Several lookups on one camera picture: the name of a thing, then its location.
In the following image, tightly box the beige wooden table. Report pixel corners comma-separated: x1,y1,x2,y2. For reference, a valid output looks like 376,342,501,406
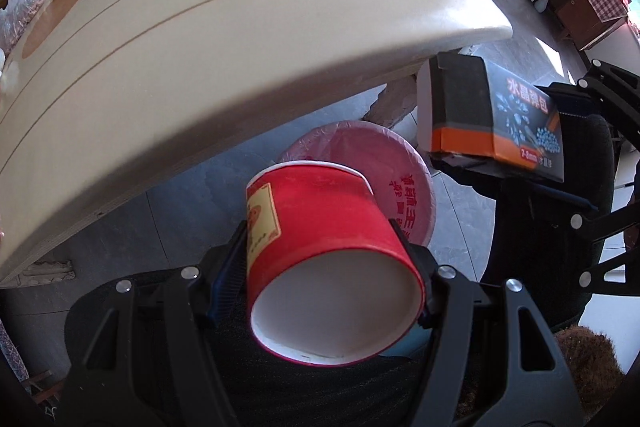
0,0,513,290

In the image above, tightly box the brown fuzzy coat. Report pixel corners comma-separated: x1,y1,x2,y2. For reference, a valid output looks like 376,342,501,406
552,324,628,413

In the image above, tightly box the clear plastic bag of nuts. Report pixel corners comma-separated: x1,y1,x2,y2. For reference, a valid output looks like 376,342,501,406
0,0,51,58

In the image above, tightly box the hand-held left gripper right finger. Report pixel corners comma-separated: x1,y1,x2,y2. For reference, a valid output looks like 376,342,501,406
387,217,586,427

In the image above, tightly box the black orange box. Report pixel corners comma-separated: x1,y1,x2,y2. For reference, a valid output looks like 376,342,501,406
416,52,566,182

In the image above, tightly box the red paper cup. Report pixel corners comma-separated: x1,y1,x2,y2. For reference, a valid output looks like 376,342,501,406
245,160,427,368

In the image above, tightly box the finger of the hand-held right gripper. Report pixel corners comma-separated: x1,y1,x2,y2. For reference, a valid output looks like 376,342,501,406
547,59,640,120
430,152,640,298

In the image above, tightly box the light blue plastic stool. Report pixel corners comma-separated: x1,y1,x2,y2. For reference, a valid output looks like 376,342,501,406
380,324,431,360

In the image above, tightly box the pink trash bin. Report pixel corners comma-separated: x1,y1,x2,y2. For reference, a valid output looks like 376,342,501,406
277,121,437,253

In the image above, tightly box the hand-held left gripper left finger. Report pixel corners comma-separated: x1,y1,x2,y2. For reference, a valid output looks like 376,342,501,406
60,219,251,427

